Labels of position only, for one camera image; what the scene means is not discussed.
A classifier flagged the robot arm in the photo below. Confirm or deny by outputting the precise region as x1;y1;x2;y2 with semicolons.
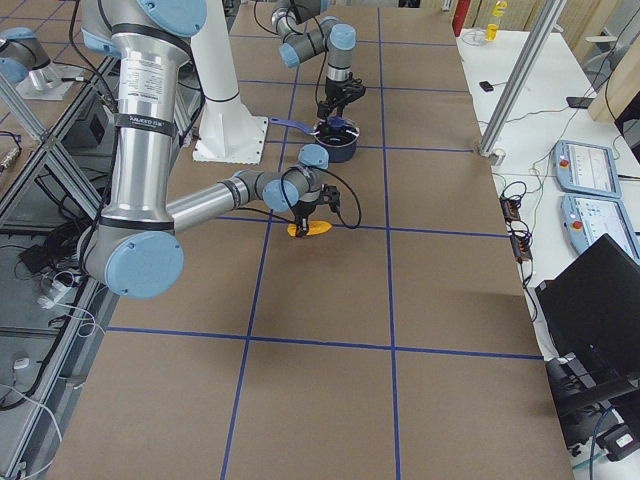
80;1;329;299
271;1;366;120

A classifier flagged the yellow corn cob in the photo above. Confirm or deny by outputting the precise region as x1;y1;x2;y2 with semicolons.
286;220;333;238

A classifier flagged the aluminium frame post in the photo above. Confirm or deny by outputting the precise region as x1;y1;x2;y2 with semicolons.
478;0;567;166

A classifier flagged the brown table mat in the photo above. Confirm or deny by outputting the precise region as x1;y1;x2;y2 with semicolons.
49;7;572;479

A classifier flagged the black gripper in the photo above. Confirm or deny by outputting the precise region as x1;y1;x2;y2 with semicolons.
295;199;319;237
317;78;352;120

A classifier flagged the black monitor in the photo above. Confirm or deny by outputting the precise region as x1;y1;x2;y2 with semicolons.
533;232;640;426

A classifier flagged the dark blue saucepan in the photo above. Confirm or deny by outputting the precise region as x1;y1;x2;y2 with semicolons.
269;117;359;163

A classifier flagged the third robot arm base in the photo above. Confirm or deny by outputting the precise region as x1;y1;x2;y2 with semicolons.
1;27;82;101

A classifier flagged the small black device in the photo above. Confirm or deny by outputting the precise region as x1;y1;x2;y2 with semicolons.
479;81;494;92

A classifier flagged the black power strip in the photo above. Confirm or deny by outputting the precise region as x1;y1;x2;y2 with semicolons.
499;195;533;264

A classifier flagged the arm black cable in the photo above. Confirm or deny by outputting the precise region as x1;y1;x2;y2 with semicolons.
247;168;363;230

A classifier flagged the teach pendant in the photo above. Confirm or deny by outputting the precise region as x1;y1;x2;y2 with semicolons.
560;193;639;262
551;139;622;199

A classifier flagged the yellow bottle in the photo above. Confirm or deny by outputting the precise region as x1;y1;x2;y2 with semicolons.
485;23;499;42

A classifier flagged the glass lid with blue knob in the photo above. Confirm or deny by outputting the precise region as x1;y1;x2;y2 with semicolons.
314;116;360;147

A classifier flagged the lower teach pendant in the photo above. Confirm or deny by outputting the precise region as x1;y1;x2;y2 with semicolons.
560;193;639;262

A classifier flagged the upper teach pendant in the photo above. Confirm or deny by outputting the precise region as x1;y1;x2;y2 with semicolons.
551;139;622;199

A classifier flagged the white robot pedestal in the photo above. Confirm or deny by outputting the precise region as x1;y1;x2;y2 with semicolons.
191;1;268;165

